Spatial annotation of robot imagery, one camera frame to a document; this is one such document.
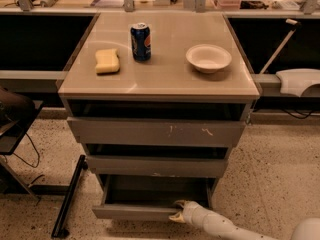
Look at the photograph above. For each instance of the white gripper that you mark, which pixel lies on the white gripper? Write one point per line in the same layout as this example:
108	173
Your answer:
192	212

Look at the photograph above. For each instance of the grey bottom drawer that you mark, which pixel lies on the grey bottom drawer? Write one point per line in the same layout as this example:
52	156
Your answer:
147	198

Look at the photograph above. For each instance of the grey drawer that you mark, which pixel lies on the grey drawer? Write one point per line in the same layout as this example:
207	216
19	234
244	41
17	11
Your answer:
147	198
155	132
157	167

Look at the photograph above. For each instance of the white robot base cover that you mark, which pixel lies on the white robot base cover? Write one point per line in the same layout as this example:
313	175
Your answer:
297	81

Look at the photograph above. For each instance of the grey middle drawer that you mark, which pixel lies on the grey middle drawer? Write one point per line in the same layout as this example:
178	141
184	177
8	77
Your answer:
157	167

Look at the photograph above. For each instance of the grey drawer cabinet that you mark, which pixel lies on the grey drawer cabinet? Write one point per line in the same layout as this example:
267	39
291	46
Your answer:
165	87

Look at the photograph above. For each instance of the grey top drawer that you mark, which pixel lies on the grey top drawer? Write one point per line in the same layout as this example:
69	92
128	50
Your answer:
155	132

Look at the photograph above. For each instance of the black metal floor bar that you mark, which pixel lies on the black metal floor bar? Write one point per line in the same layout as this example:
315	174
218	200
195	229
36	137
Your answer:
59	231

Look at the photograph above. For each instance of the white bowl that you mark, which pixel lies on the white bowl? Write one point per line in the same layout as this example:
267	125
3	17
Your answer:
207	58

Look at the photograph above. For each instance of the yellow sponge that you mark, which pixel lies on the yellow sponge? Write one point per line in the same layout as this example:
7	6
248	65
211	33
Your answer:
107	61

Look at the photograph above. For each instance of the blue Pepsi can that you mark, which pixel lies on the blue Pepsi can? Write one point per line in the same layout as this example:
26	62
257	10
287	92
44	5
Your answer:
140	42

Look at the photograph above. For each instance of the black chair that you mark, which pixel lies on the black chair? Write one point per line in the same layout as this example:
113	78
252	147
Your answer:
17	113

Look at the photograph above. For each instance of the dark items on shelf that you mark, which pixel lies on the dark items on shelf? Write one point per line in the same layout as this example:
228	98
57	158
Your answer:
253	4

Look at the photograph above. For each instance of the white rod with cap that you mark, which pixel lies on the white rod with cap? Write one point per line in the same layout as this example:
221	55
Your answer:
294	26

